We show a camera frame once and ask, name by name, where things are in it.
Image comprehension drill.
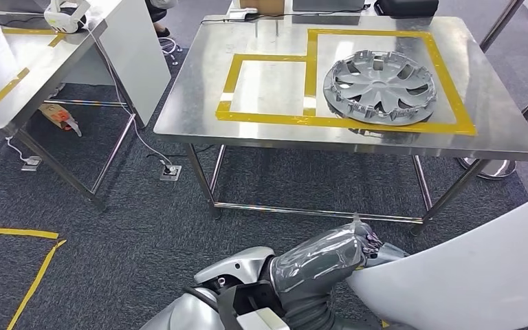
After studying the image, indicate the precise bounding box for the black desk cable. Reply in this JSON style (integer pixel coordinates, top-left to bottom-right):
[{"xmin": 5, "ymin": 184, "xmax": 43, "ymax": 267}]
[{"xmin": 200, "ymin": 3, "xmax": 377, "ymax": 26}]

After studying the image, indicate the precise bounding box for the cardboard box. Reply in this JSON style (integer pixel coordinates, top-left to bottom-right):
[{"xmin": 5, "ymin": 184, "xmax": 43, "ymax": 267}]
[{"xmin": 239, "ymin": 0, "xmax": 287, "ymax": 15}]

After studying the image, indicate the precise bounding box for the yellow tape rectangle marking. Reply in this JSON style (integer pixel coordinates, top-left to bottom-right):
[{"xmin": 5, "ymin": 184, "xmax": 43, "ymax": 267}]
[{"xmin": 214, "ymin": 28, "xmax": 478, "ymax": 137}]

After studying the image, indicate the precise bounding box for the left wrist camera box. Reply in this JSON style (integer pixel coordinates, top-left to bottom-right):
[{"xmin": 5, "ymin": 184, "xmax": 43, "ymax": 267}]
[{"xmin": 216, "ymin": 281, "xmax": 292, "ymax": 330}]

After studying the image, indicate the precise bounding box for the white power cable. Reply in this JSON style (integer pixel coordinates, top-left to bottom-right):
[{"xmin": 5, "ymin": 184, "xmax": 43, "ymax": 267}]
[{"xmin": 5, "ymin": 135, "xmax": 35, "ymax": 164}]

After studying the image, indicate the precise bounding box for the white plastic car part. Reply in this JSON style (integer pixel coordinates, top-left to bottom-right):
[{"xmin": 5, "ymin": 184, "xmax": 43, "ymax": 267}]
[{"xmin": 346, "ymin": 184, "xmax": 528, "ymax": 330}]

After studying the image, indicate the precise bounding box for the grey laptop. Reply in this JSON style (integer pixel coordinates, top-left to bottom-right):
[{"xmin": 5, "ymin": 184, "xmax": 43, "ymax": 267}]
[{"xmin": 291, "ymin": 0, "xmax": 366, "ymax": 13}]

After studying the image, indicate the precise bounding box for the black zip case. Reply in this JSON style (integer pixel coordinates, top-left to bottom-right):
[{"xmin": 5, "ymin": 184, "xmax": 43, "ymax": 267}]
[{"xmin": 373, "ymin": 0, "xmax": 440, "ymax": 20}]

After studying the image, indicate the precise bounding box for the clear plastic hand cover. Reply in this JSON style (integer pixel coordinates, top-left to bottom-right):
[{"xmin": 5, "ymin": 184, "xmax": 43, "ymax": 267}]
[{"xmin": 270, "ymin": 214, "xmax": 384, "ymax": 295}]

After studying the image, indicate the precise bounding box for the white handheld device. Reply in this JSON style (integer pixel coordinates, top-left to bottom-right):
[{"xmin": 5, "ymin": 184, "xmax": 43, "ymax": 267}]
[{"xmin": 228, "ymin": 6, "xmax": 259, "ymax": 22}]

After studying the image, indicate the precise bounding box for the floor outlet plate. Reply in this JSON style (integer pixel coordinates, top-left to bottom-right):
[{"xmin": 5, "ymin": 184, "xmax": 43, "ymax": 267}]
[
  {"xmin": 21, "ymin": 155, "xmax": 43, "ymax": 172},
  {"xmin": 159, "ymin": 164, "xmax": 183, "ymax": 182}
]

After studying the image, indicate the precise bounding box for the orange and tan packet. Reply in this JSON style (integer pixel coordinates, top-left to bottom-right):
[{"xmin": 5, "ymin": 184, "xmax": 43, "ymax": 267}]
[{"xmin": 38, "ymin": 103, "xmax": 83, "ymax": 138}]

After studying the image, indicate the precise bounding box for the white headset cable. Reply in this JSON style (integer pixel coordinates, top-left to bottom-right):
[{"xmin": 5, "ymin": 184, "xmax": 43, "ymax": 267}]
[{"xmin": 79, "ymin": 20, "xmax": 174, "ymax": 168}]

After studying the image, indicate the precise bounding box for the person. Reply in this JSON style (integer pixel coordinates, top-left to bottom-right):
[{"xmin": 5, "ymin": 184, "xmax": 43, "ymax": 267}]
[{"xmin": 144, "ymin": 0, "xmax": 179, "ymax": 39}]

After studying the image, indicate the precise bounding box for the black floor cable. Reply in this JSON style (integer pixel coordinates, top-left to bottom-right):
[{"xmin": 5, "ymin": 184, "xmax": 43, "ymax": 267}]
[{"xmin": 145, "ymin": 144, "xmax": 215, "ymax": 160}]

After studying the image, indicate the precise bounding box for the stainless steel workbench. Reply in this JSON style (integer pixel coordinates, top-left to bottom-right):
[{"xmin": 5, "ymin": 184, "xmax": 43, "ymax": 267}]
[
  {"xmin": 153, "ymin": 14, "xmax": 528, "ymax": 238},
  {"xmin": 0, "ymin": 6, "xmax": 138, "ymax": 210}
]

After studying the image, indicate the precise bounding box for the white VR headset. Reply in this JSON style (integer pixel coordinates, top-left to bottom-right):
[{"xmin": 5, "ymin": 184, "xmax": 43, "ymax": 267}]
[{"xmin": 43, "ymin": 0, "xmax": 91, "ymax": 34}]

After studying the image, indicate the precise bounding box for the silver wheel hubcap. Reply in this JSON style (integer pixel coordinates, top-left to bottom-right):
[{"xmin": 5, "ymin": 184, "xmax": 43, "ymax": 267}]
[{"xmin": 322, "ymin": 49, "xmax": 438, "ymax": 127}]

